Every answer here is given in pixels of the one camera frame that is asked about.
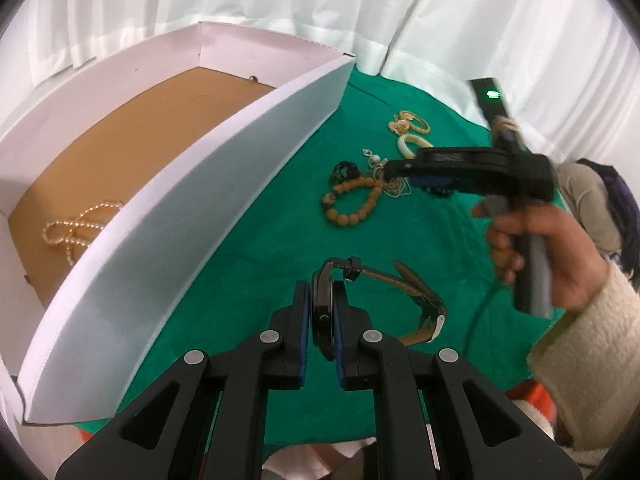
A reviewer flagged white jade bangle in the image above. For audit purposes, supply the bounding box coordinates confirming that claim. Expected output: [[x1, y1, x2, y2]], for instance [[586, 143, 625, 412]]
[[397, 133, 433, 160]]

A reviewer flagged silver chain necklace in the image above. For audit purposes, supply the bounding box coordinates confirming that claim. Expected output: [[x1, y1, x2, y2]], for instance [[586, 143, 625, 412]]
[[360, 147, 414, 198]]

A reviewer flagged brown leather strap watch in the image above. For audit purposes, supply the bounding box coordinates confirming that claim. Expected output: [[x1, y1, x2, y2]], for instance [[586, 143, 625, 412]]
[[361, 260, 447, 347]]

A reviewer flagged small black bead jewelry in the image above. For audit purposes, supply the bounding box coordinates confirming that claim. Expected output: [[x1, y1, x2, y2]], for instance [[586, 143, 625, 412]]
[[329, 160, 361, 185]]

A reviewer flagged wooden bead bracelet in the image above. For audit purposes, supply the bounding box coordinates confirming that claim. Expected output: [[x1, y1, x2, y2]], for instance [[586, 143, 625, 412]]
[[321, 174, 385, 228]]

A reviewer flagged pearl bead necklace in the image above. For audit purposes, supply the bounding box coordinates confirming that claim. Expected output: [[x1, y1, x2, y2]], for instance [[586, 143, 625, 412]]
[[41, 199, 125, 267]]

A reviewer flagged white fleece sleeve forearm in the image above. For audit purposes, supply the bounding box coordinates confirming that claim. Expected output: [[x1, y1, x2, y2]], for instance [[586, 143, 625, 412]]
[[527, 263, 639, 466]]

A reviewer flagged person's right hand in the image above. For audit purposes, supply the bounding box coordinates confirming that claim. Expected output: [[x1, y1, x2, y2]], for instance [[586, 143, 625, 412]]
[[486, 204, 608, 312]]

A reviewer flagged gold bangle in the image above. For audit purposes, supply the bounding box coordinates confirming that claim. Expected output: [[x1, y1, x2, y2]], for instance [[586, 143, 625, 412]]
[[396, 110, 431, 134]]

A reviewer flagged purple black bag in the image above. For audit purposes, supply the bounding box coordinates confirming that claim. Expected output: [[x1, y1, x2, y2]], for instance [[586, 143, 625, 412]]
[[577, 158, 639, 292]]

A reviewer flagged green velvet cloth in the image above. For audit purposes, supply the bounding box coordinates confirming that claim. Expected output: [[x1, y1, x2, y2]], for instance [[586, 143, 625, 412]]
[[125, 73, 548, 401]]

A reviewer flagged white curtain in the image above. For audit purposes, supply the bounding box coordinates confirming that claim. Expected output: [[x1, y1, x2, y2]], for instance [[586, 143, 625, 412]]
[[1, 0, 639, 166]]

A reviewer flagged white cardboard box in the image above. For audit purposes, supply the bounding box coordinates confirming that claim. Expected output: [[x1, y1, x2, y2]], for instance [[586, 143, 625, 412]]
[[1, 23, 355, 426]]

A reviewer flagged black cable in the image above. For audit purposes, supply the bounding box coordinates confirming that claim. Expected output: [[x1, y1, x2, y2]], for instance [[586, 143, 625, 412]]
[[462, 276, 504, 356]]

